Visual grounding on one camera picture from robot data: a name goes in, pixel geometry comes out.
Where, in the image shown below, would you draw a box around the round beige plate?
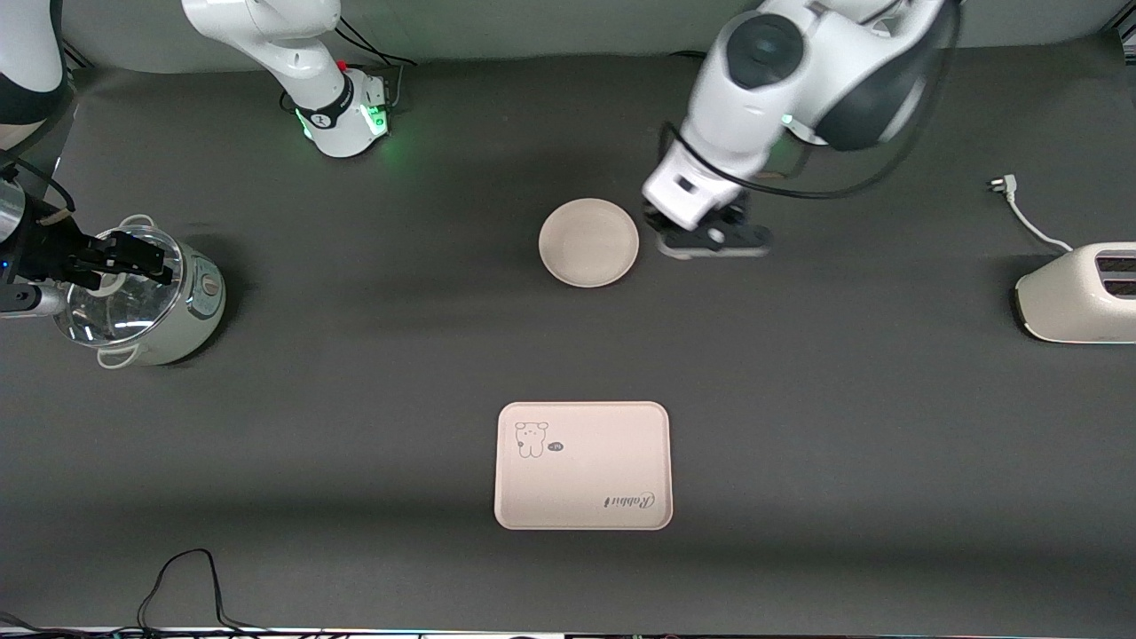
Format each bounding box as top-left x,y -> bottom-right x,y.
538,198 -> 640,289

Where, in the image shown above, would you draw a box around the beige rectangular rabbit tray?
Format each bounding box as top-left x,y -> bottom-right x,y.
493,401 -> 674,532

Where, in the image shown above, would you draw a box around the glass pot lid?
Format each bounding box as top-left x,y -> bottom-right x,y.
51,225 -> 185,348

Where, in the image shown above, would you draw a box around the pale green electric pot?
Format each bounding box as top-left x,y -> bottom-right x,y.
51,214 -> 227,369

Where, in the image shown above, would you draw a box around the beige round object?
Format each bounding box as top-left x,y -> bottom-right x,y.
0,114 -> 65,152

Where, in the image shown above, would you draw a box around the dark grey table mat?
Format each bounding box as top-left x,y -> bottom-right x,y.
0,29 -> 1136,636

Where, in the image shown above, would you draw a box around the cream white toaster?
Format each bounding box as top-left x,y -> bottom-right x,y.
1014,242 -> 1136,345

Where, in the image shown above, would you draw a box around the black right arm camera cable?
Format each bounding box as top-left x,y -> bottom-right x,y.
0,149 -> 77,216

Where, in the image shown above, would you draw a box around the black cable on table edge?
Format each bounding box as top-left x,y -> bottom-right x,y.
0,548 -> 374,639

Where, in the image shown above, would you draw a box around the white toaster power cable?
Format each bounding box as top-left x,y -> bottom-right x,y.
986,175 -> 1076,253

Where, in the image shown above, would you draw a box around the black right arm base cables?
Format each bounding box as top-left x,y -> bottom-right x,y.
280,16 -> 420,114

